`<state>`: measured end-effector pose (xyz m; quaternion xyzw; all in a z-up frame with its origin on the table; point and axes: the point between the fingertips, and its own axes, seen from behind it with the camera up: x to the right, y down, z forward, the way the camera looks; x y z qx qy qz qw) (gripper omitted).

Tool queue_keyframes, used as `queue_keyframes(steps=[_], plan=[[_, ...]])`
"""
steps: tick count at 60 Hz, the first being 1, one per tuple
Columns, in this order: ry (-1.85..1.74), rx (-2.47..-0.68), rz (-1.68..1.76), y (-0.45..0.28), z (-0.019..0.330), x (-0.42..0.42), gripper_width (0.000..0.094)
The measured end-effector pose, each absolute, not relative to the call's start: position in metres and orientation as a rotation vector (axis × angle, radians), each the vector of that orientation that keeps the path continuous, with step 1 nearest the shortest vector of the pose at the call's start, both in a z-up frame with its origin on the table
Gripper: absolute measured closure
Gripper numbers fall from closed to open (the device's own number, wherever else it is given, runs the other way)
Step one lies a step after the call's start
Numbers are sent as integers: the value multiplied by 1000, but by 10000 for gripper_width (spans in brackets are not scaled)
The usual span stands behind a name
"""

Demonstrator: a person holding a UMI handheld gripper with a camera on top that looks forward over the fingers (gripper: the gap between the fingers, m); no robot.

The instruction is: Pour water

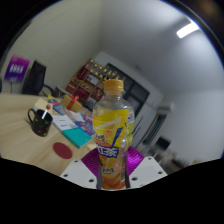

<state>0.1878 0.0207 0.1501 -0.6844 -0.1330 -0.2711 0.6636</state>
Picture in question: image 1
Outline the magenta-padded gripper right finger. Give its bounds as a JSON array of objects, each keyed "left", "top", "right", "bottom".
[{"left": 125, "top": 145, "right": 168, "bottom": 191}]

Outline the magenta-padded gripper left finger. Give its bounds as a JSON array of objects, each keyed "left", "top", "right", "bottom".
[{"left": 59, "top": 148, "right": 103, "bottom": 191}]

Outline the yellow-labelled plastic drink bottle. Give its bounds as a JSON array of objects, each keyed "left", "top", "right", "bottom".
[{"left": 91, "top": 78, "right": 136, "bottom": 191}]

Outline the flat round red coaster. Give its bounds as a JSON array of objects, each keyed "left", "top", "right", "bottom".
[{"left": 52, "top": 142, "right": 74, "bottom": 160}]

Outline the teal book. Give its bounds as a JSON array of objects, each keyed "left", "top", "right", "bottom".
[{"left": 61, "top": 127, "right": 94, "bottom": 149}]

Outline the blue book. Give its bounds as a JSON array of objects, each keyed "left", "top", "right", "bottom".
[{"left": 73, "top": 114, "right": 96, "bottom": 136}]

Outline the white paper booklet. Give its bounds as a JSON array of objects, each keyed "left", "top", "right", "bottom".
[{"left": 51, "top": 114, "right": 78, "bottom": 132}]

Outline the black dotted mug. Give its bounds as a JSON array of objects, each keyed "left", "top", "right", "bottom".
[{"left": 27, "top": 108, "right": 54, "bottom": 138}]

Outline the white air conditioner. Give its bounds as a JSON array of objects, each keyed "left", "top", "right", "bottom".
[{"left": 156, "top": 101, "right": 174, "bottom": 116}]

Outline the yellow red-ribbon gift box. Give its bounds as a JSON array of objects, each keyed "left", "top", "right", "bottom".
[{"left": 59, "top": 94, "right": 84, "bottom": 113}]

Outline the small blue red booklet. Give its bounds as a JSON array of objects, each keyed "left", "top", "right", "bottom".
[{"left": 48, "top": 95, "right": 68, "bottom": 116}]

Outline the white red-ball stirrer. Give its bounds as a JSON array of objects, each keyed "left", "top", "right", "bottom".
[{"left": 41, "top": 103, "right": 53, "bottom": 120}]

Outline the cream flat box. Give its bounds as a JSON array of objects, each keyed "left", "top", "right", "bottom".
[{"left": 33, "top": 98, "right": 52, "bottom": 113}]

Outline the dark glass door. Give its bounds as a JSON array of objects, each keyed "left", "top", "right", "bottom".
[{"left": 105, "top": 62, "right": 150, "bottom": 109}]

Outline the wooden trophy shelf unit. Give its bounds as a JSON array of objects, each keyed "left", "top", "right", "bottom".
[{"left": 65, "top": 58, "right": 116, "bottom": 104}]

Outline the black office chair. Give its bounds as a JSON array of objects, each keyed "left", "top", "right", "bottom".
[{"left": 22, "top": 59, "right": 56, "bottom": 98}]

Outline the purple sign board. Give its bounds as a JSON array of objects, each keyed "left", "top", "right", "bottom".
[{"left": 3, "top": 54, "right": 31, "bottom": 83}]

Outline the ceiling tube light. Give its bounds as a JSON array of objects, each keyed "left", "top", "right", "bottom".
[{"left": 175, "top": 21, "right": 200, "bottom": 39}]

